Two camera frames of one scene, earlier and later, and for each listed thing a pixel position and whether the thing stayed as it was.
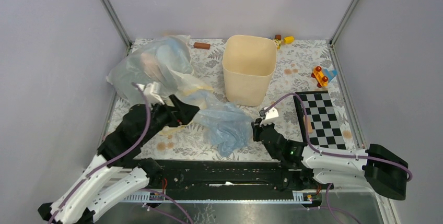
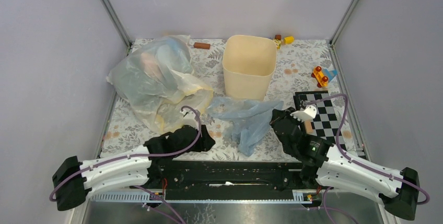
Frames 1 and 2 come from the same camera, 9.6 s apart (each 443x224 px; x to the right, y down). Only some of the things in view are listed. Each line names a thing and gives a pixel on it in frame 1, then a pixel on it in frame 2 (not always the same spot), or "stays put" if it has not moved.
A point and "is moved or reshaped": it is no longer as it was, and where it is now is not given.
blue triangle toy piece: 331,74 stays put
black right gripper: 257,128 → 278,114
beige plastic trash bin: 249,63 stays put
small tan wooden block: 309,125 stays put
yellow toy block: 289,40 stays put
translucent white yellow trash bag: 163,67 stays put
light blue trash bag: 227,126 is moved or reshaped
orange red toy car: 321,80 stays put
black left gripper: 181,114 → 207,141
